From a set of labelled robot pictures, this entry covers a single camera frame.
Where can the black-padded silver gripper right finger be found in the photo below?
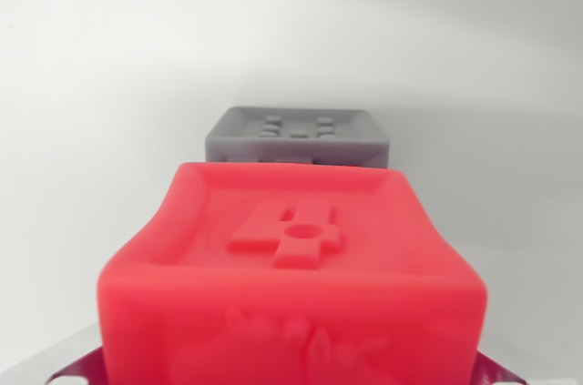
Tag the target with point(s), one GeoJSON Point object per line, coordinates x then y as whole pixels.
{"type": "Point", "coordinates": [496, 369]}

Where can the black-padded silver gripper left finger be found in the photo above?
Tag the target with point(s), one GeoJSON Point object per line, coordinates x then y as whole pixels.
{"type": "Point", "coordinates": [77, 362]}

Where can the grey embossed plastic cube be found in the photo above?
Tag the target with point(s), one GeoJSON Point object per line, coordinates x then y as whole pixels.
{"type": "Point", "coordinates": [296, 139]}

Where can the red embossed plastic cube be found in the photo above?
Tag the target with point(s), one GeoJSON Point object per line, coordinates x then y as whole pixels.
{"type": "Point", "coordinates": [291, 294]}

